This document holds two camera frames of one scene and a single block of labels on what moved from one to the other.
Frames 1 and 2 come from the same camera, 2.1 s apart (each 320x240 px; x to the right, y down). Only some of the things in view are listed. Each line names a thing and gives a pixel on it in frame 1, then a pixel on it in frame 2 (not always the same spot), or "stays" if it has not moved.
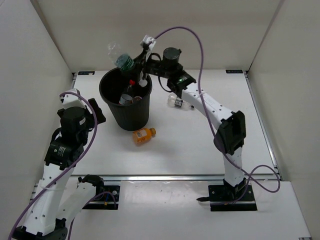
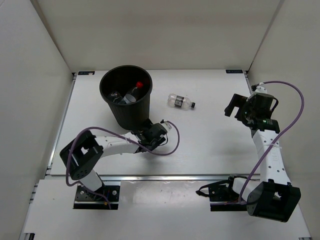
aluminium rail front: (166, 178) stays
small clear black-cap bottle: (173, 100) stays
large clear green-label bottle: (122, 60) → (118, 99)
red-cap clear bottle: (129, 90) → (132, 96)
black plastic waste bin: (113, 83) stays
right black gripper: (144, 64) → (240, 101)
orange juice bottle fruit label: (136, 98) → (115, 96)
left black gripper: (100, 117) → (158, 142)
